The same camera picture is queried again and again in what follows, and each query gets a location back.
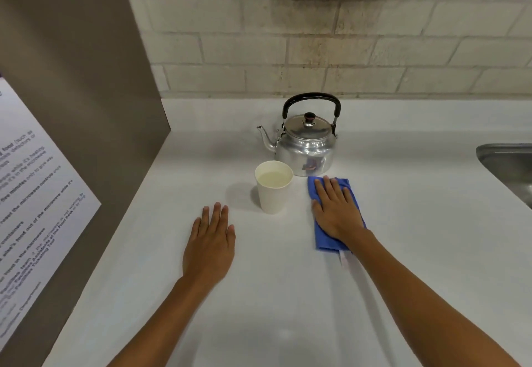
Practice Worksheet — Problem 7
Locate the person's left hand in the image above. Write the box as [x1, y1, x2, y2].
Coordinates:
[182, 202, 237, 284]

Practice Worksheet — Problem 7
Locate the person's right hand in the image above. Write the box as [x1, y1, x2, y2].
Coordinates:
[312, 176, 373, 252]

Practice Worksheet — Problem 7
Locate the blue cleaning cloth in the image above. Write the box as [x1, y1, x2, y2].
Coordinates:
[307, 176, 367, 252]

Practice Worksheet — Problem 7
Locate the person's right forearm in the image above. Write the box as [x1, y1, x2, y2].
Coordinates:
[343, 230, 523, 367]

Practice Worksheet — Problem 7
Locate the person's left forearm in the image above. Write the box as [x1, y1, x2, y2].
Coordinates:
[106, 274, 228, 367]

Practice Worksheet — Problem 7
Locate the silver metal kettle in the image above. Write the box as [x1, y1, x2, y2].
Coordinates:
[256, 93, 342, 178]

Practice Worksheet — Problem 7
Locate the white paper cup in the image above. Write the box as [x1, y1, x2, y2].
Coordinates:
[254, 160, 294, 215]

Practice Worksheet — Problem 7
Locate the silver kettle lid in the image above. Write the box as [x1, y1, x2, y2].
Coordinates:
[284, 112, 334, 138]

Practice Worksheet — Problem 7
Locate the stainless steel sink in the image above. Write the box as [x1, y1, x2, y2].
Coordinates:
[475, 143, 532, 210]

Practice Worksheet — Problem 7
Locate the white printed notice sheet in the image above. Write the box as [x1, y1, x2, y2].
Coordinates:
[0, 75, 103, 351]

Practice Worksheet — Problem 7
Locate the brown cabinet side panel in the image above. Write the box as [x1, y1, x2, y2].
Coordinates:
[0, 0, 172, 367]

